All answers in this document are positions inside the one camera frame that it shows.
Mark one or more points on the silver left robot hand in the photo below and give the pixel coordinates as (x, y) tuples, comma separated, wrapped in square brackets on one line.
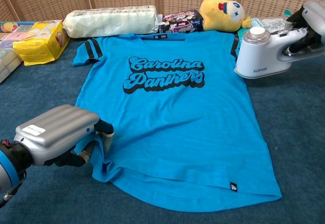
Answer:
[(56, 130)]

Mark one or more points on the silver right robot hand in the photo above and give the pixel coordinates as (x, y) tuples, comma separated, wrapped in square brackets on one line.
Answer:
[(316, 13)]

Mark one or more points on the white handheld garment steamer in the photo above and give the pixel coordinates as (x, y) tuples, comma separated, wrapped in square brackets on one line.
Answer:
[(259, 56)]

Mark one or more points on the blue Carolina Panthers shirt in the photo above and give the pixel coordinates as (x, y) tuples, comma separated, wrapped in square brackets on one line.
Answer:
[(177, 132)]

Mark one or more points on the clear teal-edged plastic bag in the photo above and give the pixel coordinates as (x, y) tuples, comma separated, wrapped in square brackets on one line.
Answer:
[(275, 23)]

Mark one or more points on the dark teal carpet table cover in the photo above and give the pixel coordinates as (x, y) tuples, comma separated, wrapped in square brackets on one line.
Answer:
[(45, 87)]

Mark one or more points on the teal printed packet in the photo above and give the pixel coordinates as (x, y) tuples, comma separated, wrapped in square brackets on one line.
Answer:
[(247, 31)]

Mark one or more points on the pastel tissue box pack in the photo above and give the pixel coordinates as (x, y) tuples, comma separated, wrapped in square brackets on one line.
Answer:
[(7, 61)]

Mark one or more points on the yellow biscuit bag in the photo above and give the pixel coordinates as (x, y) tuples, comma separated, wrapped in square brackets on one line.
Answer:
[(40, 43)]

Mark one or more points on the yellow plush toy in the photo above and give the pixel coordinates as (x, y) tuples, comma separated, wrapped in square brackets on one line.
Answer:
[(218, 15)]

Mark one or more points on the blue fruit print box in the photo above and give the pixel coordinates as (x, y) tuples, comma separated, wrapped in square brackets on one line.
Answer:
[(8, 27)]

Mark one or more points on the white tissue roll pack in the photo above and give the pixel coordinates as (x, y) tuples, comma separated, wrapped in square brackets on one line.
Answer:
[(109, 22)]

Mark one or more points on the dark purple snack pack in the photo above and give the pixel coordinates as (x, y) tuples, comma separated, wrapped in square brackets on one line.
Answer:
[(181, 22)]

